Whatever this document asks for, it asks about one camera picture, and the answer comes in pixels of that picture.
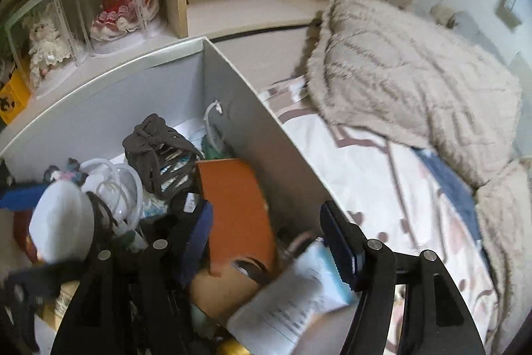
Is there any doll in red dress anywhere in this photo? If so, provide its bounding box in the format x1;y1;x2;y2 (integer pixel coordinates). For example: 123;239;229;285
89;0;161;44

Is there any orange box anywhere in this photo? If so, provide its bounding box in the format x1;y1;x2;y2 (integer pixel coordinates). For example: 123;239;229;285
195;159;279;276

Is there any dark brown cloth bag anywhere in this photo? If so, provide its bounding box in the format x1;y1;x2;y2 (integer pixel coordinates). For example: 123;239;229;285
122;114;204;202

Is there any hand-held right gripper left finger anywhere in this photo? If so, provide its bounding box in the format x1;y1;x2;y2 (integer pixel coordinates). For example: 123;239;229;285
50;199;217;355

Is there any multicolour crochet piece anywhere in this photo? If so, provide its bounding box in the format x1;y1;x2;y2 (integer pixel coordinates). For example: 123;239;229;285
44;157;90;185

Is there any beige fluffy blanket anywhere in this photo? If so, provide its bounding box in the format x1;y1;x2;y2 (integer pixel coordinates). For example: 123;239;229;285
293;0;532;339

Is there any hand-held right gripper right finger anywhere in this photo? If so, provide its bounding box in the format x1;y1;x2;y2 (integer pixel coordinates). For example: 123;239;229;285
319;200;487;355

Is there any brown cardboard box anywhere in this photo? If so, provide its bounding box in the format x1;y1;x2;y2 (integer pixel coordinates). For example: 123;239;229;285
189;255;267;322

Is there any doll in cream dress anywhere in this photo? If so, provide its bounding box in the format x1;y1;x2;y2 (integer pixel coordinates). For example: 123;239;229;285
21;3;73;83

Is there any blue cloth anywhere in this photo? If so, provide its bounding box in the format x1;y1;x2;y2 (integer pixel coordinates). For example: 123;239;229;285
416;149;483;239

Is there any beige plush toy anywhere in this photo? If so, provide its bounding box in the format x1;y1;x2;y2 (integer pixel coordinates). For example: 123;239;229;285
430;3;462;27

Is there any yellow box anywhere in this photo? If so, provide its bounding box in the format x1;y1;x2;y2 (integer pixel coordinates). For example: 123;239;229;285
0;66;32;127

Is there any white storage box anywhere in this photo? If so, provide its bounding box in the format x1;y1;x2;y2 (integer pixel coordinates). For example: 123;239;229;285
0;36;366;355

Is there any white round plush object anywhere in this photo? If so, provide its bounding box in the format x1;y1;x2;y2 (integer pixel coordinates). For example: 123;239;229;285
28;180;96;264

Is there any white coiled tube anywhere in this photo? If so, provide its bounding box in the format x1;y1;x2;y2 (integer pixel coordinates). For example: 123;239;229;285
81;157;144;231

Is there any white printed paper packet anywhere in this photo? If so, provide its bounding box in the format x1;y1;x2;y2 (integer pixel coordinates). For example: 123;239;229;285
226;241;360;355

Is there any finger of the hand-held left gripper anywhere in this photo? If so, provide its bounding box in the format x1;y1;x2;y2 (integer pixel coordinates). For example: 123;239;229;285
0;257;90;312
0;181;47;211

